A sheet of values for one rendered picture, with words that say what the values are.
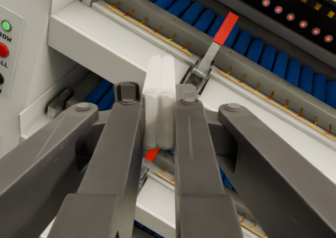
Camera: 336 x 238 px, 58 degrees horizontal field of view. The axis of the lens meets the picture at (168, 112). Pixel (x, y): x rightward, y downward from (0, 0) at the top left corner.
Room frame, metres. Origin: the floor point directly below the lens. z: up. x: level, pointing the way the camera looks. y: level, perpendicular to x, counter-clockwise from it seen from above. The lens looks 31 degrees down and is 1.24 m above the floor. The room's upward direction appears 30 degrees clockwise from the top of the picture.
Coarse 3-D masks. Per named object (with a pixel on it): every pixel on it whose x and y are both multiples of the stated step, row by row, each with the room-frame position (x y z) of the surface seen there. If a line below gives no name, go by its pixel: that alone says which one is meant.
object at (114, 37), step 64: (64, 0) 0.33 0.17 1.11; (128, 0) 0.38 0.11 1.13; (192, 0) 0.46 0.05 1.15; (256, 0) 0.48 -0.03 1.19; (320, 0) 0.47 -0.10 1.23; (128, 64) 0.31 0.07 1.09; (192, 64) 0.35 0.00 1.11; (256, 64) 0.38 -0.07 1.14; (320, 64) 0.47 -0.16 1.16; (320, 128) 0.37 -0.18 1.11
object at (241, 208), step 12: (72, 96) 0.39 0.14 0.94; (144, 156) 0.38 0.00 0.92; (156, 156) 0.37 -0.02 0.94; (168, 156) 0.38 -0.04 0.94; (168, 168) 0.37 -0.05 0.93; (168, 180) 0.36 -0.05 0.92; (228, 192) 0.38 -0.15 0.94; (240, 204) 0.37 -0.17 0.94; (252, 216) 0.37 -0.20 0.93; (252, 228) 0.36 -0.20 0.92
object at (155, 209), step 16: (80, 64) 0.43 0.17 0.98; (64, 80) 0.39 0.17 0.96; (80, 80) 0.45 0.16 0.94; (96, 80) 0.47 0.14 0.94; (48, 96) 0.36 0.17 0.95; (64, 96) 0.38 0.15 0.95; (80, 96) 0.42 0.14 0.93; (32, 112) 0.32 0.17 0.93; (48, 112) 0.35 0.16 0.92; (32, 128) 0.33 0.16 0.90; (160, 176) 0.36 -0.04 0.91; (144, 192) 0.33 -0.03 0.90; (160, 192) 0.34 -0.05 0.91; (144, 208) 0.31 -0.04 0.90; (160, 208) 0.32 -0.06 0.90; (144, 224) 0.31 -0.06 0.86; (160, 224) 0.31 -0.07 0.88; (240, 224) 0.36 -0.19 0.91; (256, 224) 0.37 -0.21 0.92
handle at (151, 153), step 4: (148, 152) 0.33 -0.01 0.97; (152, 152) 0.34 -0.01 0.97; (156, 152) 0.34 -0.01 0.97; (148, 156) 0.33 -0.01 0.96; (152, 156) 0.33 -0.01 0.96; (144, 160) 0.33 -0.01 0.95; (148, 160) 0.33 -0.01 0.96; (144, 164) 0.33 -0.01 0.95; (148, 164) 0.33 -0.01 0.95; (144, 168) 0.33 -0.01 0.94; (140, 172) 0.33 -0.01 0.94; (140, 176) 0.32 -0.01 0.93
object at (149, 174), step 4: (148, 172) 0.35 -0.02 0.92; (148, 176) 0.35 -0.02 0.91; (152, 176) 0.35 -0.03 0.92; (156, 176) 0.35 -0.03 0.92; (156, 180) 0.35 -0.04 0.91; (160, 180) 0.35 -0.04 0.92; (164, 180) 0.36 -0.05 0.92; (164, 184) 0.35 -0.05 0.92; (168, 184) 0.35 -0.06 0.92; (168, 188) 0.35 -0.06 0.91; (172, 188) 0.35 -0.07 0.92; (244, 228) 0.35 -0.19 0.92; (244, 232) 0.35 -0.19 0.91; (248, 232) 0.35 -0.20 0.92; (248, 236) 0.35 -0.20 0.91; (252, 236) 0.35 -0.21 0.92; (256, 236) 0.35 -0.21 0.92
